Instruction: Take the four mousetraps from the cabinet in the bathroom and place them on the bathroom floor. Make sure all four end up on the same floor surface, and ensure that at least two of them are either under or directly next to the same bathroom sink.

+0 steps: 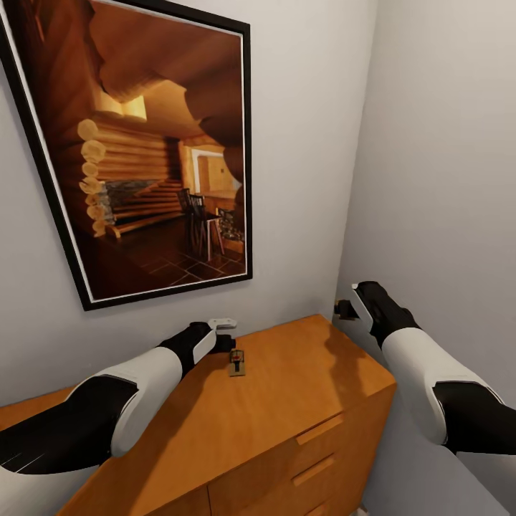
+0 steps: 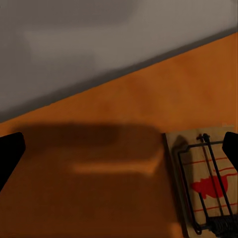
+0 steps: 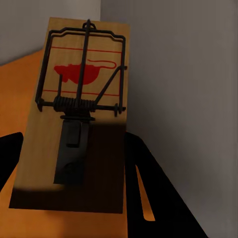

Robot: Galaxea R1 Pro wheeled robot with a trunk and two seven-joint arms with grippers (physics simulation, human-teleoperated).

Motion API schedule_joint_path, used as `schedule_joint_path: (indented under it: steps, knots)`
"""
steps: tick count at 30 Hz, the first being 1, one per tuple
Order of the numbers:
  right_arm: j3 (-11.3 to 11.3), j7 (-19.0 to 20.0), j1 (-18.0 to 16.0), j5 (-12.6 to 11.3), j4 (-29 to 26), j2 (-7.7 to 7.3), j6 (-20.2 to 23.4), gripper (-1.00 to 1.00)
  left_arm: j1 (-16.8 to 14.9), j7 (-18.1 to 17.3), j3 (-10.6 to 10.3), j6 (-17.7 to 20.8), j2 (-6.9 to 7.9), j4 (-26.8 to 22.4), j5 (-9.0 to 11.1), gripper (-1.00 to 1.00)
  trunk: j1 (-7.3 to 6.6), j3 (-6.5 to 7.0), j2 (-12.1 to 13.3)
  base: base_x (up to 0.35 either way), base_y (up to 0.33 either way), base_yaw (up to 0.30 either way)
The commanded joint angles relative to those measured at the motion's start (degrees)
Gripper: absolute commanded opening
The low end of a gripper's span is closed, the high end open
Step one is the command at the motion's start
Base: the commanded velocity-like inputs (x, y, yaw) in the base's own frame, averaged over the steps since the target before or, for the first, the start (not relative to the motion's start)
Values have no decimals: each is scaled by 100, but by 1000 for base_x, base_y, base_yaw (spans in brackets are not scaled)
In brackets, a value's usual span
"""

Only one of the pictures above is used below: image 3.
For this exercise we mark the cabinet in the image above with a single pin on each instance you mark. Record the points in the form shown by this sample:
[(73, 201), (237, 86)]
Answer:
[(17, 84)]

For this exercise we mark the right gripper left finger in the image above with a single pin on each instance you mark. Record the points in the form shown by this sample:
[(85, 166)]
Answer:
[(10, 150)]

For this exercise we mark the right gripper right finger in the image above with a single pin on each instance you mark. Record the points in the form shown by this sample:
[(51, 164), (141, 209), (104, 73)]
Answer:
[(173, 218)]

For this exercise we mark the mousetrap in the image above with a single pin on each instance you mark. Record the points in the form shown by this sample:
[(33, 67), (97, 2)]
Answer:
[(72, 156)]

